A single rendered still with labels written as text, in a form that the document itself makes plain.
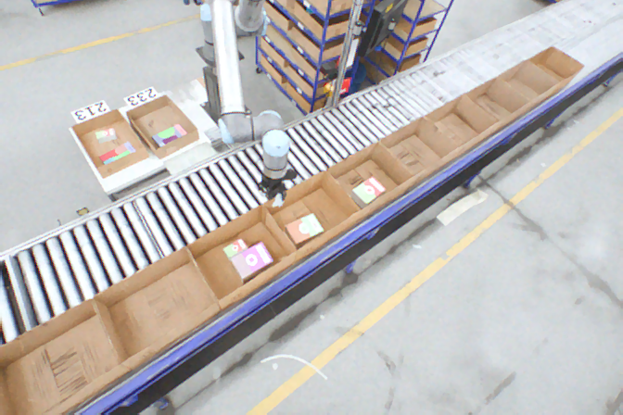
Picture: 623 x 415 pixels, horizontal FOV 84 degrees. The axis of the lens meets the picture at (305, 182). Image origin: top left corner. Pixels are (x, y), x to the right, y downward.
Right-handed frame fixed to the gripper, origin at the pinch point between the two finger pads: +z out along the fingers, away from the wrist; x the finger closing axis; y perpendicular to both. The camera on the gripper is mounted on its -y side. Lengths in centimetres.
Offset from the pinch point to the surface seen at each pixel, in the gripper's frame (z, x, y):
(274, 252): 33.6, 5.8, 3.9
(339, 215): 30.9, 13.3, -36.0
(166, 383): 67, 11, 73
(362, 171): 27, 3, -68
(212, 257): 34.1, -11.8, 27.8
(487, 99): 19, 21, -191
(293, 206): 30.9, -7.5, -21.2
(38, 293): 50, -58, 94
